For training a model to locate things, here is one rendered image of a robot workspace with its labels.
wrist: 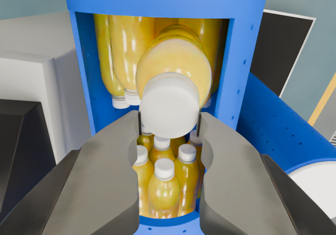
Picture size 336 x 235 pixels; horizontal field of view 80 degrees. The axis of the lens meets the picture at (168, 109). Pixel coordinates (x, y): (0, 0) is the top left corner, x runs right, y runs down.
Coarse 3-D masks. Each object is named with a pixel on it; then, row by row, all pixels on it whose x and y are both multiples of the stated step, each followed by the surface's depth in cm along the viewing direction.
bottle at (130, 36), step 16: (112, 16) 28; (128, 16) 27; (144, 16) 28; (112, 32) 29; (128, 32) 28; (144, 32) 29; (112, 48) 31; (128, 48) 30; (144, 48) 30; (112, 64) 33; (128, 64) 31; (128, 80) 32
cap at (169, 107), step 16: (160, 80) 13; (176, 80) 13; (144, 96) 12; (160, 96) 12; (176, 96) 12; (192, 96) 12; (144, 112) 13; (160, 112) 13; (176, 112) 13; (192, 112) 13; (160, 128) 13; (176, 128) 13
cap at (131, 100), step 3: (126, 96) 36; (129, 96) 35; (132, 96) 35; (135, 96) 35; (138, 96) 35; (126, 99) 36; (129, 99) 35; (132, 99) 35; (135, 99) 35; (138, 99) 35; (126, 102) 36; (129, 102) 36; (132, 102) 36; (135, 102) 36; (138, 102) 36
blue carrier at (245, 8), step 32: (96, 0) 20; (128, 0) 19; (160, 0) 19; (192, 0) 19; (224, 0) 20; (256, 0) 23; (256, 32) 27; (96, 64) 39; (224, 64) 24; (96, 96) 40; (224, 96) 26; (96, 128) 40; (192, 128) 56; (160, 224) 36; (192, 224) 38
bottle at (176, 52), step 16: (160, 32) 25; (176, 32) 20; (192, 32) 25; (160, 48) 16; (176, 48) 16; (192, 48) 16; (144, 64) 16; (160, 64) 15; (176, 64) 15; (192, 64) 15; (208, 64) 17; (144, 80) 15; (192, 80) 15; (208, 80) 16
